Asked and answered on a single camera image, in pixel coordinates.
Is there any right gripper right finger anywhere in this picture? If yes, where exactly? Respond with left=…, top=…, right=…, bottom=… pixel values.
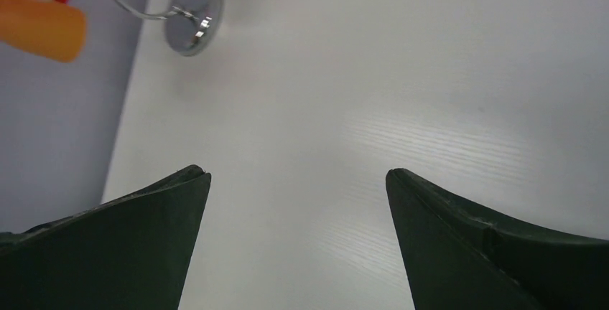
left=386, top=169, right=608, bottom=309

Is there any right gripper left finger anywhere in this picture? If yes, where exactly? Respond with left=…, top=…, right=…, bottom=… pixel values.
left=1, top=165, right=212, bottom=309

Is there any orange wine glass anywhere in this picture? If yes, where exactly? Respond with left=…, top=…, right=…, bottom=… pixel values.
left=1, top=0, right=88, bottom=62

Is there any chrome wine glass rack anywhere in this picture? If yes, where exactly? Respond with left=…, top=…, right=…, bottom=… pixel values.
left=113, top=0, right=224, bottom=57

